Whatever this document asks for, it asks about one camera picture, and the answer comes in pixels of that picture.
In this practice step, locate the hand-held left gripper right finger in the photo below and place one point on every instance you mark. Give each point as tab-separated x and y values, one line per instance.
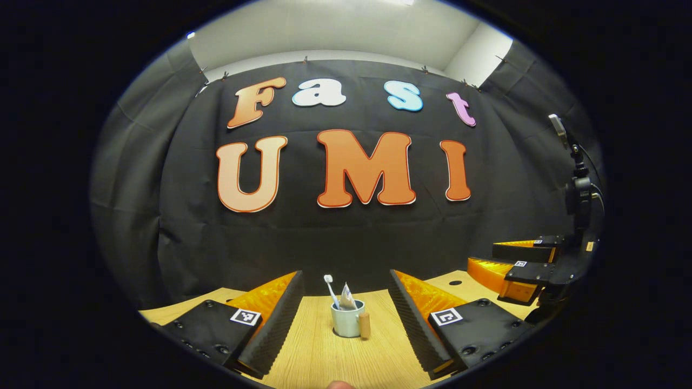
413	324

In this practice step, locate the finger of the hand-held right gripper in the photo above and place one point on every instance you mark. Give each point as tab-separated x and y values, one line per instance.
524	251
535	275

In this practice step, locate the wooden desktop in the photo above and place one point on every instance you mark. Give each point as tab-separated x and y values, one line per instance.
324	362

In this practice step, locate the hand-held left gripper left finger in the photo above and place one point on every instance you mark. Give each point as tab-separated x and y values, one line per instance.
275	324

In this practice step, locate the white toothpaste tube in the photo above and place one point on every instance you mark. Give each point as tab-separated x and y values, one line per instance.
347	300

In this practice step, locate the white toothbrush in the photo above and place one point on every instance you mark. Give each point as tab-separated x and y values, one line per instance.
331	289

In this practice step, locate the black backdrop cloth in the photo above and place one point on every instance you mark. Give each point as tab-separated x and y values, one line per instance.
351	237

